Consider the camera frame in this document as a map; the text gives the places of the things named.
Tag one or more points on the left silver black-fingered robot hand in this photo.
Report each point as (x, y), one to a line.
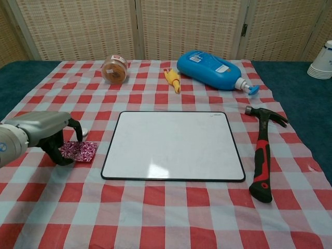
(44, 127)

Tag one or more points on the pink patterned packet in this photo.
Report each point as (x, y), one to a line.
(83, 151)

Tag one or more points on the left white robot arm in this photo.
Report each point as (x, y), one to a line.
(10, 147)

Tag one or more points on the clear jar of orange snacks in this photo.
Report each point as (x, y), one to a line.
(114, 70)

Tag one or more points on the bamboo folding screen panel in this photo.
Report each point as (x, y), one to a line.
(77, 28)
(192, 26)
(280, 28)
(7, 39)
(324, 23)

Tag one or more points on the yellow rubber chicken toy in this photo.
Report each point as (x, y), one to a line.
(173, 77)

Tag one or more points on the red white checked tablecloth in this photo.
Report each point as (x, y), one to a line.
(155, 212)

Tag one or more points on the blue pump soap bottle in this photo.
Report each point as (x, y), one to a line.
(207, 70)

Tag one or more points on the red black claw hammer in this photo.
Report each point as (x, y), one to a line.
(262, 155)

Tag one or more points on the black screen hinge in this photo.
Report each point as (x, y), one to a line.
(244, 29)

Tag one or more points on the white paper cup stack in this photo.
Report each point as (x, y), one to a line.
(323, 64)

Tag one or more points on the white rectangular board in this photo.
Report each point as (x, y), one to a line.
(171, 145)

